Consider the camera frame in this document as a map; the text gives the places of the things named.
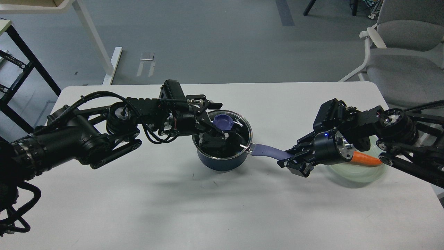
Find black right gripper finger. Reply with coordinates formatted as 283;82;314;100
284;141;314;160
277;159;314;178

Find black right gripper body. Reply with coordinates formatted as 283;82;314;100
297;129;355;166

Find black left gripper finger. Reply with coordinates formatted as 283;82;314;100
199;125;231;150
187;99;223;115

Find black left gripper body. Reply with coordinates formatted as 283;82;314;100
170;99;213;136

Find blue saucepan with handle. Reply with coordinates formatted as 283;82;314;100
192;110;295;172

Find glass lid with blue knob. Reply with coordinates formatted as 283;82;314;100
192;110;253;160

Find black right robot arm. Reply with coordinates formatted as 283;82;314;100
277;99;444;188

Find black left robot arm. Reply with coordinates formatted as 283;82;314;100
0;80;233;235

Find orange toy carrot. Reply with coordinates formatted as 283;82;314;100
349;151;382;168

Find pale green plate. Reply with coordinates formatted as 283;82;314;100
329;135;388;183

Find grey office chair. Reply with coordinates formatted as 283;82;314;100
342;0;444;107

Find black chair base legs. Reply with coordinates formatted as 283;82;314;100
301;0;360;16

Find white desk with legs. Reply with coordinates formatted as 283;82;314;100
1;0;124;88

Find black metal frame rack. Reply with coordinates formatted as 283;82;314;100
0;19;61;133

